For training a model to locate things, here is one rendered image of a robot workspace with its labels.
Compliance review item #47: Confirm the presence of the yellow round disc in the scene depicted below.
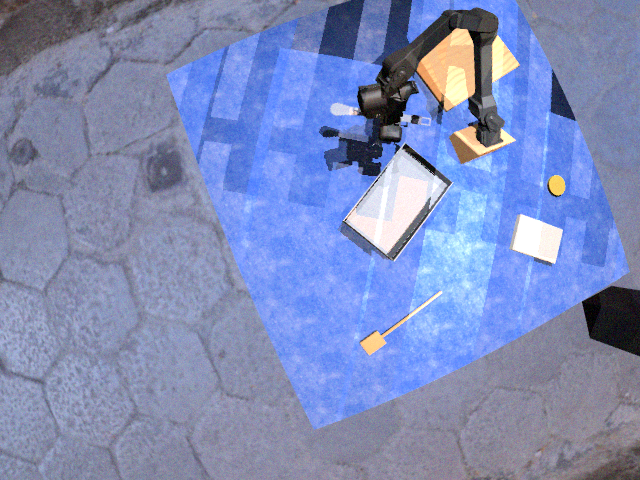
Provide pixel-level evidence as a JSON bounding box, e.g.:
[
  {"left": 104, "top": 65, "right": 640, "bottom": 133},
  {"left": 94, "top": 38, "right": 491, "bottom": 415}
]
[{"left": 547, "top": 175, "right": 565, "bottom": 196}]

